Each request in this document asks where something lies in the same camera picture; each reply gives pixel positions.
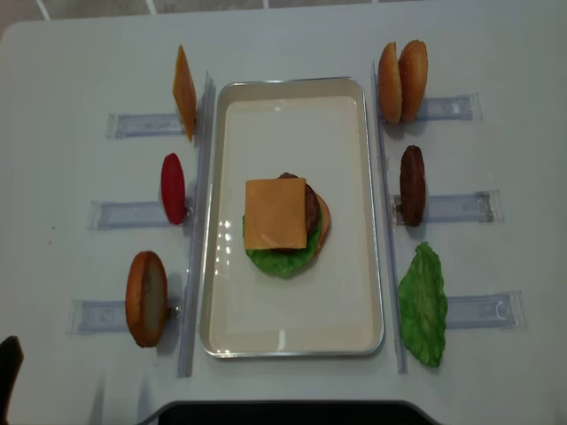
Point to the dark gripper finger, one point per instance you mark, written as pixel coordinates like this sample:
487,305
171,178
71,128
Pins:
11,360

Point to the acrylic holder under tomato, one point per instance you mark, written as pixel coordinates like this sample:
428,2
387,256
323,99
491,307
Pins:
106,215

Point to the upright red tomato slice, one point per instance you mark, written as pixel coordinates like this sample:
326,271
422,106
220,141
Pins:
172,189

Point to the acrylic holder under cheese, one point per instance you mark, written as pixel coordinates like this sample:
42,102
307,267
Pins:
141,125

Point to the lettuce leaf on burger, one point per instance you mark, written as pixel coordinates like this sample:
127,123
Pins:
287,264

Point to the cheese slice on burger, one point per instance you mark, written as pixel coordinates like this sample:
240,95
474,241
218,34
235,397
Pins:
275,214

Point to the upright cheese slice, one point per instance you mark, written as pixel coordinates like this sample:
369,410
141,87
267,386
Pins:
184,93

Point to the meat patty on burger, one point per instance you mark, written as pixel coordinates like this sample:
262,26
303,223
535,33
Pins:
312,212

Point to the upright green lettuce leaf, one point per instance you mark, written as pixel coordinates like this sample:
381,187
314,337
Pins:
423,307

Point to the upright brown meat patty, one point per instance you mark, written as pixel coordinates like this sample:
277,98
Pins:
412,186

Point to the acrylic holder under lettuce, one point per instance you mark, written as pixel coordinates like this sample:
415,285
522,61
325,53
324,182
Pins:
501,310

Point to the acrylic holder under left bun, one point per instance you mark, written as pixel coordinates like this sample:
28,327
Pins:
90,317

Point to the upright bun slice left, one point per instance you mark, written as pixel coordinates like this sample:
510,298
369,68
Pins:
146,299

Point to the white rectangular metal tray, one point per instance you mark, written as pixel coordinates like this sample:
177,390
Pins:
317,129

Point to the acrylic holder under buns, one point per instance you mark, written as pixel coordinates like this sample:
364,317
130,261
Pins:
461,107

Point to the acrylic holder under patty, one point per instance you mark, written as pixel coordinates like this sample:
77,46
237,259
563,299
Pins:
480,206

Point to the left long acrylic rail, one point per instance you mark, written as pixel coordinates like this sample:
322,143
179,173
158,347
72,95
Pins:
198,226

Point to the long acrylic rail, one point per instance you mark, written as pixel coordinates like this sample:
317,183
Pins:
400,351
198,226

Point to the right long acrylic rail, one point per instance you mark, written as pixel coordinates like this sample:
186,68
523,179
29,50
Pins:
400,351

